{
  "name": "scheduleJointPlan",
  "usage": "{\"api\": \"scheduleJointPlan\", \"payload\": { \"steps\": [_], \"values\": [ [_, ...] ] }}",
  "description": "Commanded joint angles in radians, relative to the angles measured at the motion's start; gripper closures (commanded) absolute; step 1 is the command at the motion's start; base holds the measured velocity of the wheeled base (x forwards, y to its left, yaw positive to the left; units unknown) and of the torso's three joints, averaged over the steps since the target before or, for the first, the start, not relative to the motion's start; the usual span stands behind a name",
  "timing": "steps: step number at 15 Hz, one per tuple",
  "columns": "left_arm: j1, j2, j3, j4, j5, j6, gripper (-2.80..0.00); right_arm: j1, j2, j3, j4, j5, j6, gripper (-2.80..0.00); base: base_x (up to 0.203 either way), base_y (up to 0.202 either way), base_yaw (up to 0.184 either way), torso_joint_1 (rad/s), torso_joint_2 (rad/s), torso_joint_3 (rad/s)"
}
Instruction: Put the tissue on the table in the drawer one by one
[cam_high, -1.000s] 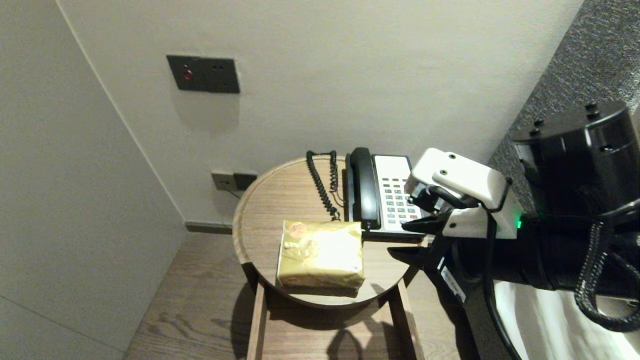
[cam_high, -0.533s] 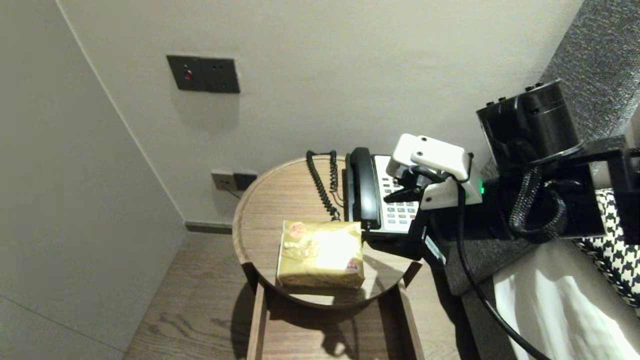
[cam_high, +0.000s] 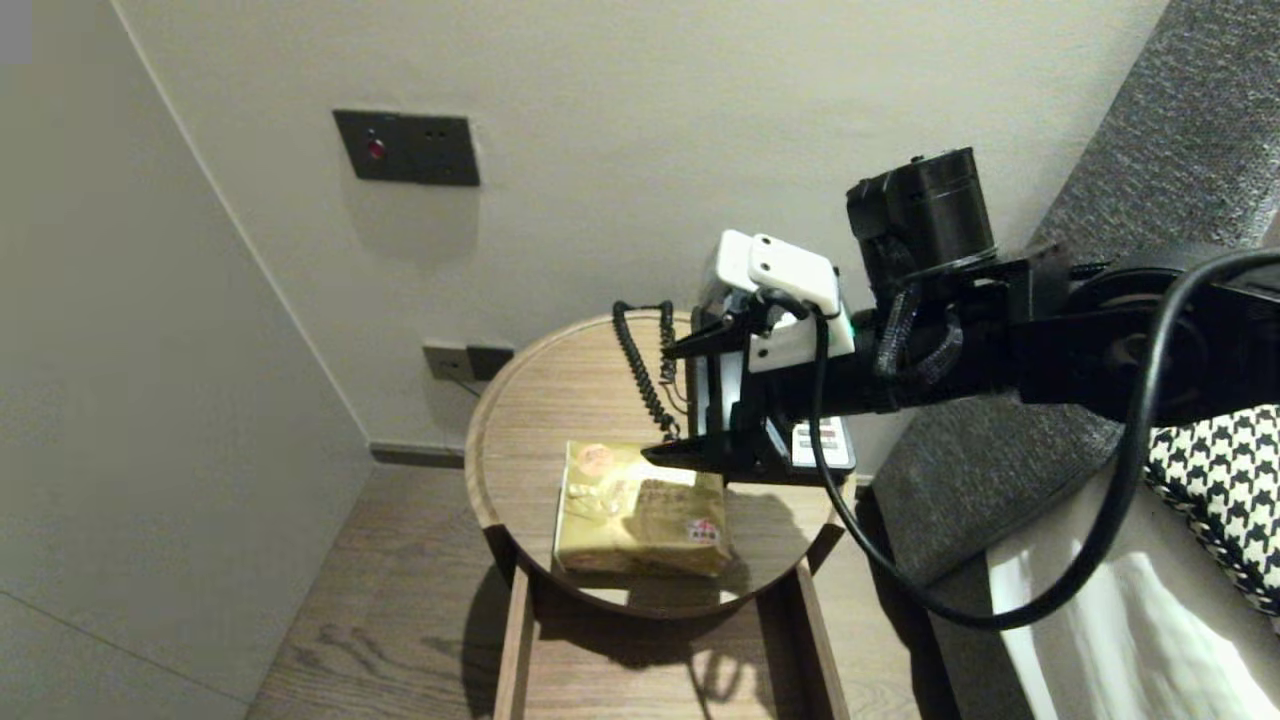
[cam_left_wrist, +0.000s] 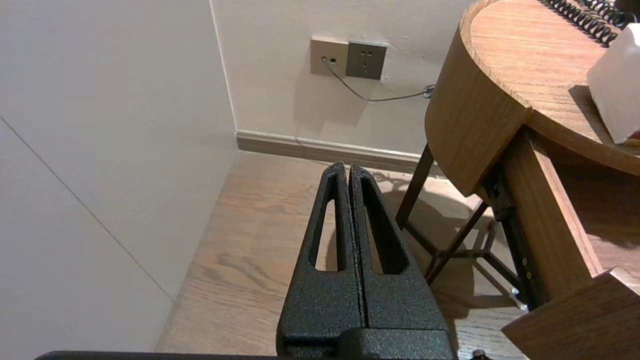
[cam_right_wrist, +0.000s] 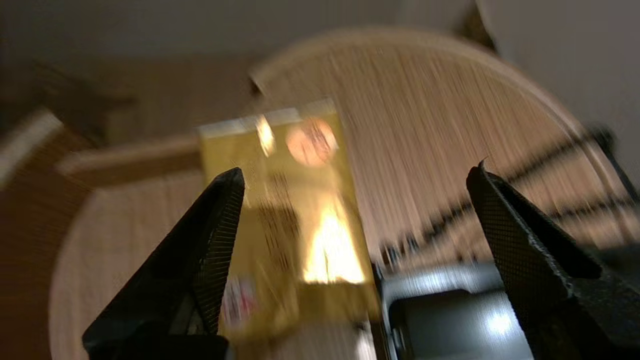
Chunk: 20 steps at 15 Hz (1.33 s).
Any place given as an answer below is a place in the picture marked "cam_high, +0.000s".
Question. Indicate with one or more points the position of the curved wooden table drawer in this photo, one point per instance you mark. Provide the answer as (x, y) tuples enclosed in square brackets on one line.
[(650, 680)]

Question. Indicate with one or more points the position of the thin grey telephone line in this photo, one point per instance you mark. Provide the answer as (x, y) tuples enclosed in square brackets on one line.
[(468, 387)]

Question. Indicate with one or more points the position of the grey fabric headboard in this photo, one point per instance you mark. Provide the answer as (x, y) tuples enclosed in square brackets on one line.
[(1180, 130)]

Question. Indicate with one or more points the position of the dark wall switch panel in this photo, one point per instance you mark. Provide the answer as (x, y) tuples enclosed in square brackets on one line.
[(405, 148)]

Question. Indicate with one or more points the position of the beige wall data socket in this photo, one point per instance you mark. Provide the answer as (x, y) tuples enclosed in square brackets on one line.
[(443, 361)]

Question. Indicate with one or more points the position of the white bed sheet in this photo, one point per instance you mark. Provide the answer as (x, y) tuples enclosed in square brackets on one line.
[(1150, 650)]

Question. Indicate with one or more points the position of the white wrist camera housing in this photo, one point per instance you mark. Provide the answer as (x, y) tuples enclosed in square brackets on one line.
[(790, 275)]

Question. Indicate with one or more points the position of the gold tissue pack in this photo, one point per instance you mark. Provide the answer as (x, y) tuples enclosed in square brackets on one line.
[(620, 520)]

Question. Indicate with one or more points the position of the grey wall power outlet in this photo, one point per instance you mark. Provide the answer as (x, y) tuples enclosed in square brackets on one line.
[(490, 361)]

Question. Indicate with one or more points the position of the round wooden side table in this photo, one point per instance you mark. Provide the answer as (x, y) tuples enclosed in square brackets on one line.
[(560, 400)]

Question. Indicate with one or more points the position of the black and white desk phone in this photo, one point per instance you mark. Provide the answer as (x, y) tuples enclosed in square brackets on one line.
[(828, 442)]

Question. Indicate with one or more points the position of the grey upholstered bed base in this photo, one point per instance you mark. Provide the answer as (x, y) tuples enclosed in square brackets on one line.
[(970, 650)]

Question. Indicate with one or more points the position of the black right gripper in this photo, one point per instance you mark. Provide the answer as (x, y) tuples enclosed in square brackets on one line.
[(790, 400)]

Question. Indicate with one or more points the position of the black white houndstooth pillow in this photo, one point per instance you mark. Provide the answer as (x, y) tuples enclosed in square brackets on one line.
[(1225, 500)]

